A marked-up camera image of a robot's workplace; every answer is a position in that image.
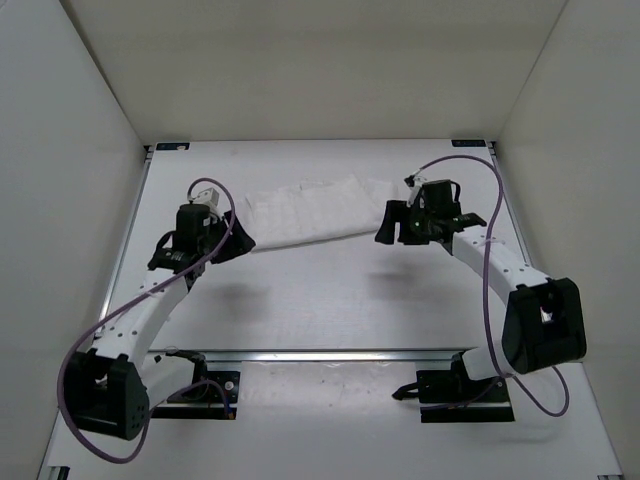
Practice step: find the right blue corner label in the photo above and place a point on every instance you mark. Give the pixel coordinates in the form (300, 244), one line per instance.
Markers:
(468, 143)

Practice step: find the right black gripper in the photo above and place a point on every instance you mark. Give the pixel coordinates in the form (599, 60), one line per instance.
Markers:
(395, 212)

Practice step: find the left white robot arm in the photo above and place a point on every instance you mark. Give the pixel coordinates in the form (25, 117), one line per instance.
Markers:
(112, 387)

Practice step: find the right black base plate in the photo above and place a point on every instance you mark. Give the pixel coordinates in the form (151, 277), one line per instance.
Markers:
(445, 397)

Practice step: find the blue corner label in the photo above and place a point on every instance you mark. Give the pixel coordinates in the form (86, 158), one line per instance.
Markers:
(172, 146)
(468, 143)

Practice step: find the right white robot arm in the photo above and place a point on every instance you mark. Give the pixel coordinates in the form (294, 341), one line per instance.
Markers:
(543, 325)

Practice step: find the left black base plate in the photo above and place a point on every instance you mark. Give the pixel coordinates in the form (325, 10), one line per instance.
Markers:
(205, 403)

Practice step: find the aluminium table front rail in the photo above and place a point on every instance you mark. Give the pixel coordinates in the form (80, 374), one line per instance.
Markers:
(329, 356)

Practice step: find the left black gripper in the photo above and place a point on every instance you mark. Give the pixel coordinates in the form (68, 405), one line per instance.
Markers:
(239, 241)

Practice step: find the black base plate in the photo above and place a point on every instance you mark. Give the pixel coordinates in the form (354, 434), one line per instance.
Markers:
(445, 397)
(205, 403)

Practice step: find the left blue corner label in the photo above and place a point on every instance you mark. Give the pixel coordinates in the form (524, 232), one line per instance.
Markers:
(172, 146)

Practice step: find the white pleated skirt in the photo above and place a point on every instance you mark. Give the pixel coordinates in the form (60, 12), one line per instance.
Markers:
(315, 211)

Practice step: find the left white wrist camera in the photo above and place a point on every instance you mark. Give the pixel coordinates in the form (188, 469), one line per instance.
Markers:
(210, 198)

